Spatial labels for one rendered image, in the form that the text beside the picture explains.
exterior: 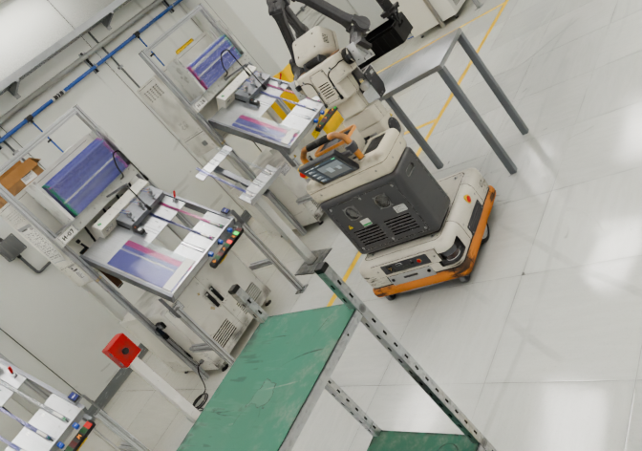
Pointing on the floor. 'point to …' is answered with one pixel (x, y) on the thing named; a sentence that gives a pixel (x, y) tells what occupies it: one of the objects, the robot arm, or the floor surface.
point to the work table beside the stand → (394, 83)
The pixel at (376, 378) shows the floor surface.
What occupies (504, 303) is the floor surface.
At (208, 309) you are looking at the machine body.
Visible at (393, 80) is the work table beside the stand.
